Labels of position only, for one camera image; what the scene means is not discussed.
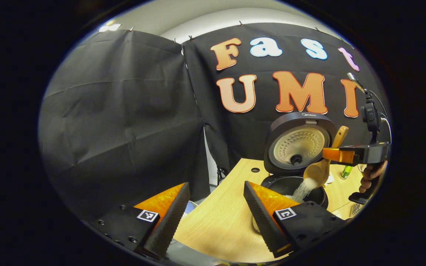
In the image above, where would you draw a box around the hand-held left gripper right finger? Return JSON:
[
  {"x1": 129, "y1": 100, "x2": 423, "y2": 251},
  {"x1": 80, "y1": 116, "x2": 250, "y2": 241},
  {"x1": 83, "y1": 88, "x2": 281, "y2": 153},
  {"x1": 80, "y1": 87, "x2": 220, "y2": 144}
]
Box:
[{"x1": 243, "y1": 180, "x2": 347, "y2": 259}]

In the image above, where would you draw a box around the ceiling light panel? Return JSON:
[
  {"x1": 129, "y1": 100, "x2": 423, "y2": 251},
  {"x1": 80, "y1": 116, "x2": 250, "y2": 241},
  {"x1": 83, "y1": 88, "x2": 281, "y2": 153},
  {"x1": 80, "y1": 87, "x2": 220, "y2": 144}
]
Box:
[{"x1": 98, "y1": 23, "x2": 122, "y2": 33}]

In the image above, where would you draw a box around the black backdrop cloth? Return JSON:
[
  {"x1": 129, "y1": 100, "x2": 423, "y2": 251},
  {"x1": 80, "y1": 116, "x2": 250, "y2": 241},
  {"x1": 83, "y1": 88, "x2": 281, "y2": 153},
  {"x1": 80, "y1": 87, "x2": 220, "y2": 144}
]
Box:
[{"x1": 37, "y1": 22, "x2": 391, "y2": 222}]

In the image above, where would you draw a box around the black and silver rice cooker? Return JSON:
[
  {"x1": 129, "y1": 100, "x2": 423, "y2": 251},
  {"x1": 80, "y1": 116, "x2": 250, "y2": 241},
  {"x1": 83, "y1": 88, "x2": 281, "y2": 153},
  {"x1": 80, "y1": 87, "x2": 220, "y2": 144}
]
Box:
[{"x1": 260, "y1": 112, "x2": 338, "y2": 212}]

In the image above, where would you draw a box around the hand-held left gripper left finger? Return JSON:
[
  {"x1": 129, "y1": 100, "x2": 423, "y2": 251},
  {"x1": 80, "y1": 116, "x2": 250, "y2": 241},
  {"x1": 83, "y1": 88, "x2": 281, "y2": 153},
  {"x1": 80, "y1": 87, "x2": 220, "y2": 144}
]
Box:
[{"x1": 94, "y1": 182, "x2": 192, "y2": 260}]

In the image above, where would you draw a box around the brown wooden spoon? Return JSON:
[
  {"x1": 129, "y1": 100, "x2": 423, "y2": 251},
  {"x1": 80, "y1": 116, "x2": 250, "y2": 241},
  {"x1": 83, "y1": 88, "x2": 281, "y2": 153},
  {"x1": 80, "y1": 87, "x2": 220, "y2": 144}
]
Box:
[{"x1": 303, "y1": 126, "x2": 350, "y2": 189}]

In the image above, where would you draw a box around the white rice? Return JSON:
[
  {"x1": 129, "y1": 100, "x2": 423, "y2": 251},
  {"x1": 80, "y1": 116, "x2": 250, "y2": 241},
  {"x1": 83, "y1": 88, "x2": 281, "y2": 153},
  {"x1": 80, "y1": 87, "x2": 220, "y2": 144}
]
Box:
[{"x1": 290, "y1": 177, "x2": 320, "y2": 202}]

